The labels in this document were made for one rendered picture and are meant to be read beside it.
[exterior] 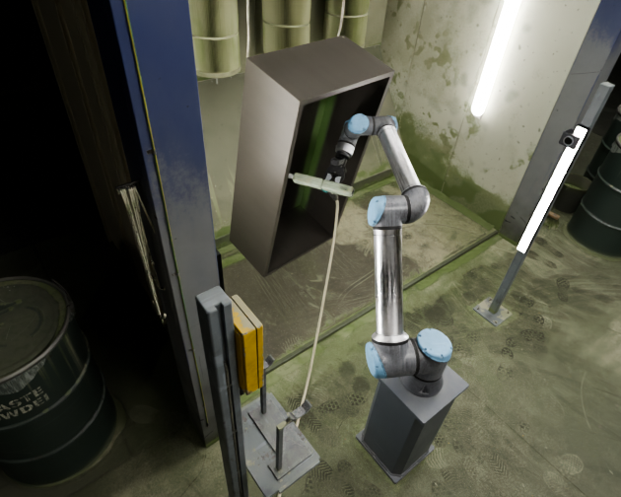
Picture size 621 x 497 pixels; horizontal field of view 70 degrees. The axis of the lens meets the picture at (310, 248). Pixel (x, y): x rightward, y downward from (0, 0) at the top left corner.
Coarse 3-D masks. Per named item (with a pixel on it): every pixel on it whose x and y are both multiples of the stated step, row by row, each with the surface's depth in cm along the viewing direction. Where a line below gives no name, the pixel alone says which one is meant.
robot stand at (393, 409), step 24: (384, 384) 195; (456, 384) 197; (384, 408) 206; (408, 408) 187; (432, 408) 187; (360, 432) 242; (384, 432) 214; (408, 432) 197; (432, 432) 212; (384, 456) 224; (408, 456) 211
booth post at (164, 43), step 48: (96, 0) 100; (144, 0) 97; (144, 48) 102; (192, 48) 109; (192, 96) 116; (144, 144) 116; (192, 144) 125; (144, 192) 131; (192, 192) 134; (192, 240) 145; (192, 288) 157; (192, 336) 173; (192, 384) 191
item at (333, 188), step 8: (296, 176) 219; (304, 176) 218; (304, 184) 220; (312, 184) 216; (320, 184) 215; (328, 184) 214; (336, 184) 213; (344, 184) 213; (328, 192) 222; (336, 192) 214; (344, 192) 212
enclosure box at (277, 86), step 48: (288, 48) 199; (336, 48) 208; (288, 96) 177; (336, 96) 240; (384, 96) 216; (240, 144) 219; (288, 144) 191; (336, 144) 256; (240, 192) 240; (288, 192) 287; (240, 240) 265; (288, 240) 286
